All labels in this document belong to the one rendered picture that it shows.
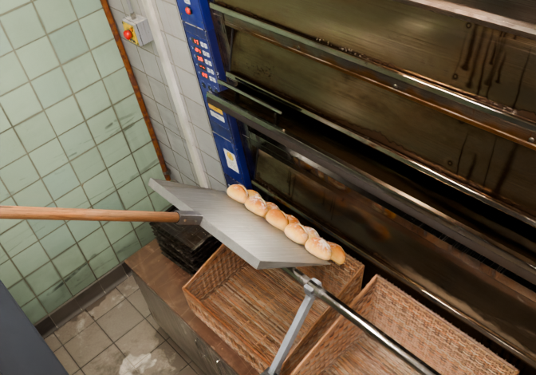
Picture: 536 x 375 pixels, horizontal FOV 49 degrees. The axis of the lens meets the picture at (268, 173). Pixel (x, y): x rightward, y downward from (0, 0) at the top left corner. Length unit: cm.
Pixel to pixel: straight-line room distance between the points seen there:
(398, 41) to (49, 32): 169
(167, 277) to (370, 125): 131
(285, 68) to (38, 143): 140
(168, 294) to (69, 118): 95
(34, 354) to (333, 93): 153
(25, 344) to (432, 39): 182
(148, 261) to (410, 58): 168
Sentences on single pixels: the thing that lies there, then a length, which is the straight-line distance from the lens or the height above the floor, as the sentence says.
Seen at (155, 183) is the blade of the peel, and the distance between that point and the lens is 196.
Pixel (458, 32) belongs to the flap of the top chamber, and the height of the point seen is 185.
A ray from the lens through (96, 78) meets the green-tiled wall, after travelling 290.
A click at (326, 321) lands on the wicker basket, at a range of 217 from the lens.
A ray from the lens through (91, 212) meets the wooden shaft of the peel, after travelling 155.
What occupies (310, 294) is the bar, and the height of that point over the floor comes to 116.
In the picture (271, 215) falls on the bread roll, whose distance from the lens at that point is 205.
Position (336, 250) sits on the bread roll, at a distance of 199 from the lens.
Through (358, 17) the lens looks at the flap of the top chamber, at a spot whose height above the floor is 181.
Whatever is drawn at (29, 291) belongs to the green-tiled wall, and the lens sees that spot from 330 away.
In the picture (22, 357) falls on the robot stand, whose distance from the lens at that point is 250.
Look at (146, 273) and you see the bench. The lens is 270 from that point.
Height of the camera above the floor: 252
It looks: 41 degrees down
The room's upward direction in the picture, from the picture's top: 12 degrees counter-clockwise
